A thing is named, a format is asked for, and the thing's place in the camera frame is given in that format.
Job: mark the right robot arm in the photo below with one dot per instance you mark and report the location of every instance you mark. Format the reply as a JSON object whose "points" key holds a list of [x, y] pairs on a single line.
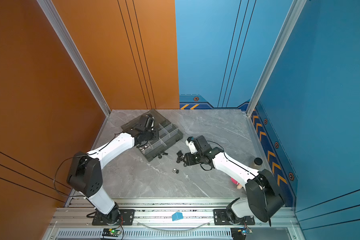
{"points": [[264, 196]]}

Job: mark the blue block on rail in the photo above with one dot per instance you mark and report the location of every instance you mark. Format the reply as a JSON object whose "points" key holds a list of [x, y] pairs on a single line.
{"points": [[177, 216]]}

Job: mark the left circuit board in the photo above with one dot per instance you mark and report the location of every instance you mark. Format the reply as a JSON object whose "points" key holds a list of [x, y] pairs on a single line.
{"points": [[112, 234]]}

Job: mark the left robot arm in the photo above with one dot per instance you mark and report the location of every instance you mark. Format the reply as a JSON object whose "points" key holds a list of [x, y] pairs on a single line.
{"points": [[85, 174]]}

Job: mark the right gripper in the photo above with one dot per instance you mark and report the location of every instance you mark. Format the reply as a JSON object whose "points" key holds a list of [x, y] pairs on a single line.
{"points": [[189, 161]]}

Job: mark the right circuit board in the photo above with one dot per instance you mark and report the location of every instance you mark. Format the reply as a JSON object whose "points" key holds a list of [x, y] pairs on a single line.
{"points": [[240, 233]]}

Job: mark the right aluminium corner post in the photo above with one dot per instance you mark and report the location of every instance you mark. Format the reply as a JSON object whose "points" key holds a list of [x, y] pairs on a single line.
{"points": [[283, 36]]}

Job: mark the aluminium corner post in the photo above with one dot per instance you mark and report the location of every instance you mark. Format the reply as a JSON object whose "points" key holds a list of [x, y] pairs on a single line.
{"points": [[64, 36], [283, 36]]}

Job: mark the grey plastic organizer box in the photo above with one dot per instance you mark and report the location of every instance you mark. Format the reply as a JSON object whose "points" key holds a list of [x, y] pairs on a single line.
{"points": [[169, 133]]}

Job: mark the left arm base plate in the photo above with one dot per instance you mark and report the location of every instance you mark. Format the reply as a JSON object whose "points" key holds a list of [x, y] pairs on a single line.
{"points": [[123, 217]]}

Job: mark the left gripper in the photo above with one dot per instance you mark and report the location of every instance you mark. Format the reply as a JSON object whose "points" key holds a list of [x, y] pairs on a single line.
{"points": [[156, 137]]}

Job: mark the circuit board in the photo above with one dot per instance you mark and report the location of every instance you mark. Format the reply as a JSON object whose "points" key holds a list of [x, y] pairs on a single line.
{"points": [[240, 233], [112, 234]]}

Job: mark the left aluminium corner post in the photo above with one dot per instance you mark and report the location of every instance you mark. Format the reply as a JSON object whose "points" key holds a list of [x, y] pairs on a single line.
{"points": [[64, 36]]}

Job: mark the plush doll toy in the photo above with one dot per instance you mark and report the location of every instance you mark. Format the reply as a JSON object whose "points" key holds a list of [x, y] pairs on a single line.
{"points": [[238, 185]]}

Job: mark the brown jar black lid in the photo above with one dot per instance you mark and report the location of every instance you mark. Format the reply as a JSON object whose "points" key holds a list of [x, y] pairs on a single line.
{"points": [[257, 163]]}

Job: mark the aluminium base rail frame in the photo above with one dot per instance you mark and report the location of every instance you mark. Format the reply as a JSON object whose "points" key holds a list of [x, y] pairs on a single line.
{"points": [[169, 219]]}

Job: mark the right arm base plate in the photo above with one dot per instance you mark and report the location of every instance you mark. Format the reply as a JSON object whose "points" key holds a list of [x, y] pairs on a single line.
{"points": [[227, 217]]}

